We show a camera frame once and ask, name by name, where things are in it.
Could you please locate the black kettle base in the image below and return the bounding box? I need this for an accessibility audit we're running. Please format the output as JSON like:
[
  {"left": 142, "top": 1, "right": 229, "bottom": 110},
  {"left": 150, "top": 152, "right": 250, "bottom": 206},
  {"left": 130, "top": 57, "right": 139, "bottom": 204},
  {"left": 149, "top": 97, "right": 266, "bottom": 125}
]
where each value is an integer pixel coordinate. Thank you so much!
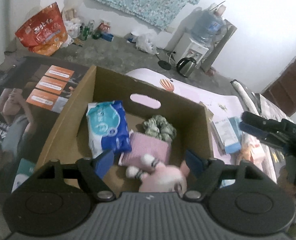
[{"left": 158, "top": 51, "right": 176, "bottom": 70}]

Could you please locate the grey blanket with yellow figures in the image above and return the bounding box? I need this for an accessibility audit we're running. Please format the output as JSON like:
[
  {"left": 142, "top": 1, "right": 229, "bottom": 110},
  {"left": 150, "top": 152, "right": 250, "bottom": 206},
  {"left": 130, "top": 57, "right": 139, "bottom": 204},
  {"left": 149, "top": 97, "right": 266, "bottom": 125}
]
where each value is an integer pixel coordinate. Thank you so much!
[{"left": 257, "top": 94, "right": 296, "bottom": 180}]

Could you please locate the small red packet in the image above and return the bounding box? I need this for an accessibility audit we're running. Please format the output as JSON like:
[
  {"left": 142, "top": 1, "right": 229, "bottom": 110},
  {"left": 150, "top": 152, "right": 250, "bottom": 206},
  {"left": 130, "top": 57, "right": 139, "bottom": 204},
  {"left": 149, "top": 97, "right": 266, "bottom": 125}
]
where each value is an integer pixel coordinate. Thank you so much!
[{"left": 98, "top": 21, "right": 111, "bottom": 34}]

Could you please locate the red orange snack bag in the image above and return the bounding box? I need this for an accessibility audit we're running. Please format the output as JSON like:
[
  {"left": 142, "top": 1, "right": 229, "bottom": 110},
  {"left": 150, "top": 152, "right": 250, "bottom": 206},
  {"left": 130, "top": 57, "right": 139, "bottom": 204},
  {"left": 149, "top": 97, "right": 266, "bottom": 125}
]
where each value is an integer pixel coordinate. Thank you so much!
[{"left": 15, "top": 2, "right": 72, "bottom": 57}]

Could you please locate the pink plush toy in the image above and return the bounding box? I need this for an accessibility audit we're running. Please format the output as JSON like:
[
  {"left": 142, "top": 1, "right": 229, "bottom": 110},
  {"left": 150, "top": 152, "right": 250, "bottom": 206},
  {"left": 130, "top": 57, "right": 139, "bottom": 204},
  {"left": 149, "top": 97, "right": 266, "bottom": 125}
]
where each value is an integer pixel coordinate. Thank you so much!
[{"left": 125, "top": 154, "right": 191, "bottom": 198}]

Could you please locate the white rolled paper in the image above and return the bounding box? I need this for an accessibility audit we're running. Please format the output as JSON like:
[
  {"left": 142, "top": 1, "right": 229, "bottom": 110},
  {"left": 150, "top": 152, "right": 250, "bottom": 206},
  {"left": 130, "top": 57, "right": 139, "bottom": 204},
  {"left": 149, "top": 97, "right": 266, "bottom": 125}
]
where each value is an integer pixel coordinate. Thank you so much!
[{"left": 230, "top": 79, "right": 261, "bottom": 117}]

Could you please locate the steel electric kettle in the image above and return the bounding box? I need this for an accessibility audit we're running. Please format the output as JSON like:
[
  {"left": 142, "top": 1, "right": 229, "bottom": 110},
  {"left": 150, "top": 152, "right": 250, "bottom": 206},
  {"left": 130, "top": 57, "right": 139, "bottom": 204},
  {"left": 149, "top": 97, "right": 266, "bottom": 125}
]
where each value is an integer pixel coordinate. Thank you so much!
[{"left": 176, "top": 57, "right": 198, "bottom": 78}]

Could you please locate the brown cardboard box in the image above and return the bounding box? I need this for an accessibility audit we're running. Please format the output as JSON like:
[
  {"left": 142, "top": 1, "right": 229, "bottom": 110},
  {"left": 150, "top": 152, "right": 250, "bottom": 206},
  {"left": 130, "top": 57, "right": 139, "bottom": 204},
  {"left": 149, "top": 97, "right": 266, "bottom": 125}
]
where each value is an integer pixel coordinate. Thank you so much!
[{"left": 34, "top": 65, "right": 215, "bottom": 193}]

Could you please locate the blue white tissue pack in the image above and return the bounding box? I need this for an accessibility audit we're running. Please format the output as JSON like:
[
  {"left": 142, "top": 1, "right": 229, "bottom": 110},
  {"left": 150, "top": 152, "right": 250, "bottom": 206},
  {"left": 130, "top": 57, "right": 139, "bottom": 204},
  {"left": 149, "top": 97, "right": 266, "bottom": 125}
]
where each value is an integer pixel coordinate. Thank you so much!
[{"left": 86, "top": 100, "right": 133, "bottom": 159}]

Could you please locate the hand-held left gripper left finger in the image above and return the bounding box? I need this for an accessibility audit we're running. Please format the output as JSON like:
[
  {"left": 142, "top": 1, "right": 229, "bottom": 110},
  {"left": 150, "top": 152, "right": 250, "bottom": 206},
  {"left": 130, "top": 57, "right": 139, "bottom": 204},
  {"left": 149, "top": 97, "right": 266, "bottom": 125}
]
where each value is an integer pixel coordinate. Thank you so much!
[{"left": 37, "top": 149, "right": 117, "bottom": 202}]

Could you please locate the blue water jug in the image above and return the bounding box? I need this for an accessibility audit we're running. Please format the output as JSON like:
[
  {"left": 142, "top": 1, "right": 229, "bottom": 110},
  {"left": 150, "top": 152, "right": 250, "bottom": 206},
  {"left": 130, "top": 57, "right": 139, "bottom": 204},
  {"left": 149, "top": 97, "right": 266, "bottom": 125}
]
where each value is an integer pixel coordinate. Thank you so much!
[{"left": 190, "top": 7, "right": 226, "bottom": 44}]

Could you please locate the white water dispenser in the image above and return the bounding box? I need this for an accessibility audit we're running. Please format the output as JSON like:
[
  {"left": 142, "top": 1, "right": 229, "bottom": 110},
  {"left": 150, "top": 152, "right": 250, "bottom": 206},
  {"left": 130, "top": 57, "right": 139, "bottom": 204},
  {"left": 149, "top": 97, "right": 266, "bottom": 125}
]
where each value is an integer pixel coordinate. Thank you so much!
[{"left": 173, "top": 32, "right": 210, "bottom": 65}]

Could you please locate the teal patterned hanging cloth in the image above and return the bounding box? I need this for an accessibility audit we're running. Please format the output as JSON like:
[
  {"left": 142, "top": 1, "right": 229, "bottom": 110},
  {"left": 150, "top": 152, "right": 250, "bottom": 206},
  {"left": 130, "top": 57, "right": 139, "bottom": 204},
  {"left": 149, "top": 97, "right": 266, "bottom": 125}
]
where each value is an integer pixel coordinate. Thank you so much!
[{"left": 68, "top": 0, "right": 212, "bottom": 32}]

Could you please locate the brown wooden door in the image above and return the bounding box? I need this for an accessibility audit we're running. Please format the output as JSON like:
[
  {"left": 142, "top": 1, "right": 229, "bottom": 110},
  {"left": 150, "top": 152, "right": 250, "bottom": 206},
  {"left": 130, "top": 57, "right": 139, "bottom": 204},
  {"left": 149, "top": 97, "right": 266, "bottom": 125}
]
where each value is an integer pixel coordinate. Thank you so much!
[{"left": 262, "top": 47, "right": 296, "bottom": 117}]

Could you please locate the green white scrunchie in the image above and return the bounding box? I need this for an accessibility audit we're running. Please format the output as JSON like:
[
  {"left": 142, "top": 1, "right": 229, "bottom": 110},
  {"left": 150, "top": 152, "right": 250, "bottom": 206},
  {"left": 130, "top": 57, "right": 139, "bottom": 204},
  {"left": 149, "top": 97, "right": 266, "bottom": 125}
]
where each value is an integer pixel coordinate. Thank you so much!
[{"left": 142, "top": 115, "right": 177, "bottom": 143}]

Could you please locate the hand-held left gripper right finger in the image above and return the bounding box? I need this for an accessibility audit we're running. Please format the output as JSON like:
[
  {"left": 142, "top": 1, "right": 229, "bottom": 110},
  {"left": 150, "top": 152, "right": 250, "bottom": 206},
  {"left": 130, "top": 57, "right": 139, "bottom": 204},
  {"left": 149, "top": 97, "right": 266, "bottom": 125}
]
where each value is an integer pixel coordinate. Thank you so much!
[{"left": 183, "top": 150, "right": 261, "bottom": 202}]

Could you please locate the blue white carton box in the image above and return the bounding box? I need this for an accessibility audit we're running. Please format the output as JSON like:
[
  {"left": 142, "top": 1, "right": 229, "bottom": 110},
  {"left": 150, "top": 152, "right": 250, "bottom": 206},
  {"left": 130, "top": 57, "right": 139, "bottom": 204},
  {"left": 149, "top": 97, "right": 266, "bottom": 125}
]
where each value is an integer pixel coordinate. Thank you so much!
[{"left": 212, "top": 116, "right": 242, "bottom": 154}]

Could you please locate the white plastic bag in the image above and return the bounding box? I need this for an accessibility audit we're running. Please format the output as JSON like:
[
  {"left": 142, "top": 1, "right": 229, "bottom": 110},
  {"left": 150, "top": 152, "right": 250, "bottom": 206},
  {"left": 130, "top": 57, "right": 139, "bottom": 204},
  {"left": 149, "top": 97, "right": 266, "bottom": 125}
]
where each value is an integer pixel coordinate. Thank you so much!
[
  {"left": 62, "top": 5, "right": 81, "bottom": 38},
  {"left": 135, "top": 33, "right": 157, "bottom": 55}
]

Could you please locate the pink towel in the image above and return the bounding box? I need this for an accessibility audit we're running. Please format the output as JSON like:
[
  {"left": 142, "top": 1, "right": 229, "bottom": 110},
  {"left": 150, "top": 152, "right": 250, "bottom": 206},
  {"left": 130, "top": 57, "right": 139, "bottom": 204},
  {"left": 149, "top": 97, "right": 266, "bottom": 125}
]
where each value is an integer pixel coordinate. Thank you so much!
[{"left": 118, "top": 130, "right": 172, "bottom": 167}]

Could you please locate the beige red wet wipes pack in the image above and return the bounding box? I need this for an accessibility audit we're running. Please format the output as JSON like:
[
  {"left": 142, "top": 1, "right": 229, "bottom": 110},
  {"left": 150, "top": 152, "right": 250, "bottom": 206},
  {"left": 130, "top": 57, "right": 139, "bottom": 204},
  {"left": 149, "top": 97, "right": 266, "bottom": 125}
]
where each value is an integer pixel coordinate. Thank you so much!
[{"left": 238, "top": 132, "right": 266, "bottom": 170}]

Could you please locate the wooden board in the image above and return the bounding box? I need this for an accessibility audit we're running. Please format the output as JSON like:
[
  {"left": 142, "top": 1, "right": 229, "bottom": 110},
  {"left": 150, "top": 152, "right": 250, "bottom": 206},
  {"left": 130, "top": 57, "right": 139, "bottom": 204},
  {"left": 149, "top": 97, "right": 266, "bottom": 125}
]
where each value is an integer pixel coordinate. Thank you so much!
[{"left": 200, "top": 19, "right": 237, "bottom": 72}]

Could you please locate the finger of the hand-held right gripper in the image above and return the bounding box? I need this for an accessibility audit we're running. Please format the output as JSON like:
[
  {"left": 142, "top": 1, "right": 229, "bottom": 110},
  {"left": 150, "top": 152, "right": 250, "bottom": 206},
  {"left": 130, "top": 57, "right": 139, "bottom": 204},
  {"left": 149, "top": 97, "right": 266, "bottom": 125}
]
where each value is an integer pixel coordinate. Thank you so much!
[
  {"left": 241, "top": 111, "right": 286, "bottom": 130},
  {"left": 239, "top": 122, "right": 291, "bottom": 150}
]

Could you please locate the dark printed poster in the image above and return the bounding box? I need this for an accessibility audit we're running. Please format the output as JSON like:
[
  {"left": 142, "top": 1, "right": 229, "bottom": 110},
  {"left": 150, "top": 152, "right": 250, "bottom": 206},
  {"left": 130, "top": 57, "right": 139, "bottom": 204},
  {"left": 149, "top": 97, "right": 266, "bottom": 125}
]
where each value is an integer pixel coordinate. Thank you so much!
[{"left": 0, "top": 56, "right": 91, "bottom": 193}]

